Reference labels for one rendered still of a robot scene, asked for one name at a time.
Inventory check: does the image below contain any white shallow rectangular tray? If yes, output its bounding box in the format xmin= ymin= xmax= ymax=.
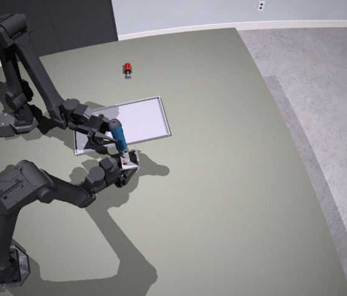
xmin=74 ymin=96 xmax=170 ymax=156

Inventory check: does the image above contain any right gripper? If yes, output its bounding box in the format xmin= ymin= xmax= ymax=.
xmin=104 ymin=158 xmax=137 ymax=188

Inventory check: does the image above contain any grey and white l-shaped bracket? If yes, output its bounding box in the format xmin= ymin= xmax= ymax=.
xmin=120 ymin=145 xmax=140 ymax=170

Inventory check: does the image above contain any dark blue electric nut driver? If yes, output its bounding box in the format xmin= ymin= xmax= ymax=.
xmin=108 ymin=119 xmax=127 ymax=159

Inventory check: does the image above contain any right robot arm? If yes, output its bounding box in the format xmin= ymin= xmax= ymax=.
xmin=0 ymin=158 xmax=118 ymax=285

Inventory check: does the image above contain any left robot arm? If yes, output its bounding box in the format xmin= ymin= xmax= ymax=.
xmin=0 ymin=13 xmax=98 ymax=135

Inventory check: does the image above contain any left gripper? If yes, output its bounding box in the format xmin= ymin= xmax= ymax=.
xmin=87 ymin=114 xmax=118 ymax=146

